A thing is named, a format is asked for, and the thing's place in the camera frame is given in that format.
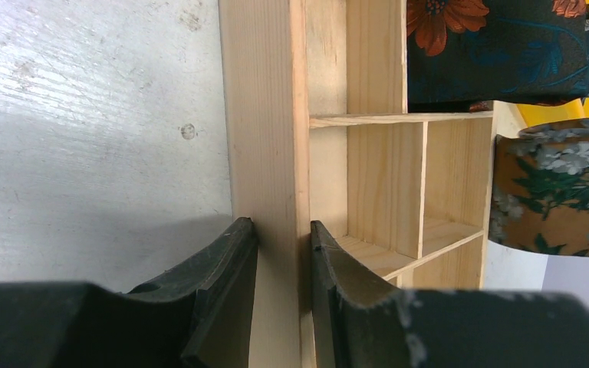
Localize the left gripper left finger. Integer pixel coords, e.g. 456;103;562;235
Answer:
0;218;259;367

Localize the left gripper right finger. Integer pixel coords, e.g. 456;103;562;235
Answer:
311;221;589;367

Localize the orange grey floral tie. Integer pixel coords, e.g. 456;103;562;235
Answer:
488;118;589;257

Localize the wooden compartment tray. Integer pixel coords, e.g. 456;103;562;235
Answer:
219;1;495;367

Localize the red patterned rolled tie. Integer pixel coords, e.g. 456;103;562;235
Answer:
406;0;588;112

